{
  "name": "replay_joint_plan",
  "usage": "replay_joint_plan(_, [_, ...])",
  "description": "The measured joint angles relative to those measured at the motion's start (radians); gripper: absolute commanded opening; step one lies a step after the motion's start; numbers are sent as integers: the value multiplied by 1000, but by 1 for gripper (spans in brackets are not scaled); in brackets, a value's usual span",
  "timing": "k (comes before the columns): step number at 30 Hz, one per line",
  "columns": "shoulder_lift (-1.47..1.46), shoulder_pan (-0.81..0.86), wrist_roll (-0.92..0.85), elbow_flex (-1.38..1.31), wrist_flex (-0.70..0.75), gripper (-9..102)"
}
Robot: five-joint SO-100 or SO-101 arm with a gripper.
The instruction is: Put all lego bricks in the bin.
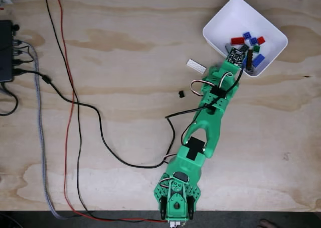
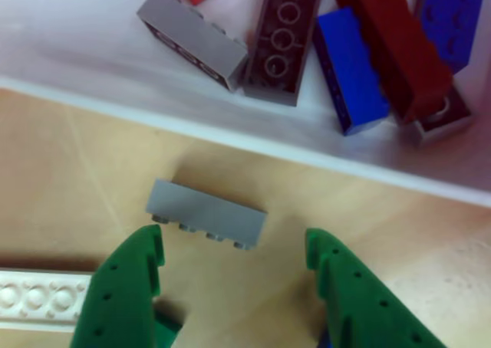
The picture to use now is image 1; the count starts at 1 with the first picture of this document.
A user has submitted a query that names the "grey braided cable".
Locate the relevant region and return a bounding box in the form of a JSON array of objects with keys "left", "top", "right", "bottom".
[{"left": 15, "top": 40, "right": 83, "bottom": 220}]

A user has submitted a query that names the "camera circuit board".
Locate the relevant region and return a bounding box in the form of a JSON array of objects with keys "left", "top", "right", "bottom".
[{"left": 225, "top": 47, "right": 248, "bottom": 67}]

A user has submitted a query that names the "thick black cable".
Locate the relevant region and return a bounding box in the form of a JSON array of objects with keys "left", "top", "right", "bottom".
[{"left": 12, "top": 68, "right": 244, "bottom": 169}]

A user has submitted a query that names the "white lego brick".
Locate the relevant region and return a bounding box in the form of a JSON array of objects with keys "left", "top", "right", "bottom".
[{"left": 186, "top": 59, "right": 207, "bottom": 74}]

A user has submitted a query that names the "black hub box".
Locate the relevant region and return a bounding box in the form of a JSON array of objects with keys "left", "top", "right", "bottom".
[{"left": 0, "top": 19, "right": 20, "bottom": 83}]

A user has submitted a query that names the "white red servo wire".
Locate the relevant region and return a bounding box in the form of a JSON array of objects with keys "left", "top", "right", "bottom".
[{"left": 190, "top": 79, "right": 209, "bottom": 97}]

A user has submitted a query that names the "thin black hub cable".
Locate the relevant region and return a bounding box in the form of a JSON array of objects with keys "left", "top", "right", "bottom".
[{"left": 14, "top": 45, "right": 35, "bottom": 64}]

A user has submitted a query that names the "white plastic bin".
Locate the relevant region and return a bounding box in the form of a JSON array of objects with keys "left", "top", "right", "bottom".
[{"left": 202, "top": 0, "right": 288, "bottom": 77}]

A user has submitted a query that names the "thin black wire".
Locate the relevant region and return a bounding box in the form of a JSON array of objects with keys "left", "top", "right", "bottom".
[{"left": 41, "top": 0, "right": 166, "bottom": 223}]

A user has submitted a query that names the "person's foot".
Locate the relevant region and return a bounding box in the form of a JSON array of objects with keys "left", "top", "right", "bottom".
[{"left": 258, "top": 218, "right": 279, "bottom": 228}]

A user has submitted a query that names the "black cable loop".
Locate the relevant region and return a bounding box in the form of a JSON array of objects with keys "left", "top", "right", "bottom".
[{"left": 0, "top": 83, "right": 20, "bottom": 117}]

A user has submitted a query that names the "brown lego plate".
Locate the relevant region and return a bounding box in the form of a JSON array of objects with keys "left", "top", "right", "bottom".
[{"left": 247, "top": 49, "right": 255, "bottom": 72}]

